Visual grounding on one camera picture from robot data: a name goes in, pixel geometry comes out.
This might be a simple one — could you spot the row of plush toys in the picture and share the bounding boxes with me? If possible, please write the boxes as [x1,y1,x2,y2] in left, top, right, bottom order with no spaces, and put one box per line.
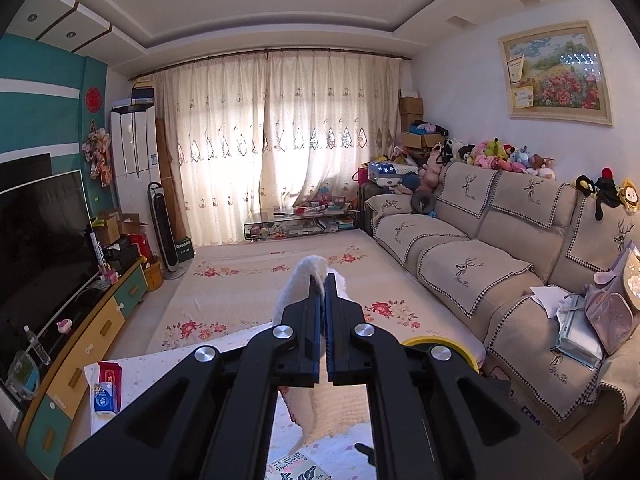
[440,137,557,181]

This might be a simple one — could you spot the wicker basket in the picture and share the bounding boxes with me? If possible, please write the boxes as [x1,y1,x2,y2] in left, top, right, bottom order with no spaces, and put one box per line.
[144,256,165,291]

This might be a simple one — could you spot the yellow-rimmed black trash bin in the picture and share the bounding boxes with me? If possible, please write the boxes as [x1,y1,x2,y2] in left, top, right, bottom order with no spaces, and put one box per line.
[401,336,481,376]

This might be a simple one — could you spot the grey neck pillow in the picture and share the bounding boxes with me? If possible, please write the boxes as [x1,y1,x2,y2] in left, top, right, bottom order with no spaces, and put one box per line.
[411,192,437,217]

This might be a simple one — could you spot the black tower fan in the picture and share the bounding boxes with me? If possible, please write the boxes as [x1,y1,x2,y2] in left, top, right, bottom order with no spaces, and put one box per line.
[147,181,183,281]

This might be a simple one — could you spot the hanging flower decoration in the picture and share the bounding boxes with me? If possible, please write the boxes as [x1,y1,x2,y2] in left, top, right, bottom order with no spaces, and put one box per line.
[81,120,113,188]

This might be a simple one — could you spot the red flat packet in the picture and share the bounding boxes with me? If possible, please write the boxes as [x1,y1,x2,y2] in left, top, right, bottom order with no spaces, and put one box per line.
[96,361,123,413]

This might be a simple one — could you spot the yellow lion plush toy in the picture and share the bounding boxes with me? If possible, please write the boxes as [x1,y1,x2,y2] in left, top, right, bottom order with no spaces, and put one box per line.
[617,178,640,211]

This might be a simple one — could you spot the white standing air conditioner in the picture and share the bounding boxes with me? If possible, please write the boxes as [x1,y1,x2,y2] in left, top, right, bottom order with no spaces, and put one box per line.
[111,102,163,258]

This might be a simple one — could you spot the white towel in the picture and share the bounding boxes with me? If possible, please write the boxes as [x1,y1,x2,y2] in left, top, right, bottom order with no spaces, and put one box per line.
[272,255,373,453]

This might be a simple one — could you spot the black plush toy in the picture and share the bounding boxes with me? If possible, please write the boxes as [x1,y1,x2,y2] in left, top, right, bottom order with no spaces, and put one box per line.
[575,167,623,221]

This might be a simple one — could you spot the white dotted tablecloth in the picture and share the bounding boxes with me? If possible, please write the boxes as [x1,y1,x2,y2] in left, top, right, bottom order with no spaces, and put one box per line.
[62,322,431,480]

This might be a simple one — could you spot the cream embroidered curtains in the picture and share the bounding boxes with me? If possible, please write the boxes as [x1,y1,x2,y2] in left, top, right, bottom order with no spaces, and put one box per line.
[150,50,403,248]

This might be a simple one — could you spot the pale green tissue pack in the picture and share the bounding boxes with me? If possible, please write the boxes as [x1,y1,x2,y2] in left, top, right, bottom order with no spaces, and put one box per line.
[552,294,606,371]

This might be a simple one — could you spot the blue tissue pack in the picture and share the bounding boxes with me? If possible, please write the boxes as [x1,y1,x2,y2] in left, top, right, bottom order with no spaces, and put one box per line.
[91,381,121,415]

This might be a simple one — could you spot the teal and yellow TV cabinet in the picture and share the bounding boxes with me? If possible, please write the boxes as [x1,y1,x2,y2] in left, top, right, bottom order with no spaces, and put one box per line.
[15,257,151,466]

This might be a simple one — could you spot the dark curtain rod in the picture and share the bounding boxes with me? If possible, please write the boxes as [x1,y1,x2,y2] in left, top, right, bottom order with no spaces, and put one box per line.
[127,47,413,82]

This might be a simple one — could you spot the red bag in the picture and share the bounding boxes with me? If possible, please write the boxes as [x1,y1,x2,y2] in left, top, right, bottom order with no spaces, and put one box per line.
[131,232,151,263]

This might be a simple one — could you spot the large pink plush toy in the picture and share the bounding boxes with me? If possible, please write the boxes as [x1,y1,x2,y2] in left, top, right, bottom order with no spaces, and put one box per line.
[419,150,446,193]

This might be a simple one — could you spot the framed flower painting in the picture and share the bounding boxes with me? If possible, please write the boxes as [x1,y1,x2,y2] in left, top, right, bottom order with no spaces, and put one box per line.
[497,21,614,127]

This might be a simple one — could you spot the pale pink backpack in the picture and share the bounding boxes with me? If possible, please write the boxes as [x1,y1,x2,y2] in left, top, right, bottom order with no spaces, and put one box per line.
[585,240,640,356]

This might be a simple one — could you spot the clear water bottle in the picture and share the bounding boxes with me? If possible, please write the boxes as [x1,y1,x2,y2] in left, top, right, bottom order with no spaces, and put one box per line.
[23,325,51,366]

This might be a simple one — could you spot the clear container with green contents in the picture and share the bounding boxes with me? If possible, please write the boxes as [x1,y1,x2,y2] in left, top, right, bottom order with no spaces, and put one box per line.
[6,350,41,401]

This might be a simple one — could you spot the stack of cardboard boxes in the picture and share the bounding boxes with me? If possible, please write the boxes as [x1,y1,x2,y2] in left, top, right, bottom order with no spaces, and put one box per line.
[398,96,446,150]

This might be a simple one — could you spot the glass coffee table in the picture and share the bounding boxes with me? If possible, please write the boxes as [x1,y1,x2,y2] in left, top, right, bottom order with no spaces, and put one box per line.
[243,205,361,243]

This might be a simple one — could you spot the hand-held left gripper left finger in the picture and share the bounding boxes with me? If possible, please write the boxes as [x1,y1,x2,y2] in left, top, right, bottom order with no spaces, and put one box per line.
[54,274,327,480]

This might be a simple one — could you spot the beige sofa with deer covers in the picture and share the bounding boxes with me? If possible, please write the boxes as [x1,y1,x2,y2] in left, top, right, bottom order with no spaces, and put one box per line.
[362,160,640,461]

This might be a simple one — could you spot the leaning cardboard sheet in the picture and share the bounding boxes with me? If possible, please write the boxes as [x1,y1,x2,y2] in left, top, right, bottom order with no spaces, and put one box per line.
[155,117,181,256]

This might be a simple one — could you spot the open cardboard box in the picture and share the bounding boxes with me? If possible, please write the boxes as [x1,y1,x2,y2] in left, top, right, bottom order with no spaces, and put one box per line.
[92,208,148,246]

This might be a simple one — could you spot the flat black television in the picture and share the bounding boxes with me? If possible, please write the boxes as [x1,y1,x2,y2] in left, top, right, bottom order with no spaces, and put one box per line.
[0,152,53,191]

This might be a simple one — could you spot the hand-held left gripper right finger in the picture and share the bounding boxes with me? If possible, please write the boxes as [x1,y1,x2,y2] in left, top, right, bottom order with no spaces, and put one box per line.
[325,272,583,480]

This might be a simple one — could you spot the black box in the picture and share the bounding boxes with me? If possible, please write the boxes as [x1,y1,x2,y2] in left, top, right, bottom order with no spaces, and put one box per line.
[105,237,141,266]

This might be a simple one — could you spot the crumpled white paper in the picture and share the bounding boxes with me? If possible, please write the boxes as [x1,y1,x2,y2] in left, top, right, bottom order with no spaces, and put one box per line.
[530,285,571,318]

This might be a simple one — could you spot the large curved black television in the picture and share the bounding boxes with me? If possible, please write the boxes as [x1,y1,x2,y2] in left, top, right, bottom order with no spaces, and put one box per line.
[0,169,101,336]

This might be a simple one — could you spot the star-patterned bag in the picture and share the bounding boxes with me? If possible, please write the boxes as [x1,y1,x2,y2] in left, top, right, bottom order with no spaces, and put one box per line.
[367,160,411,191]

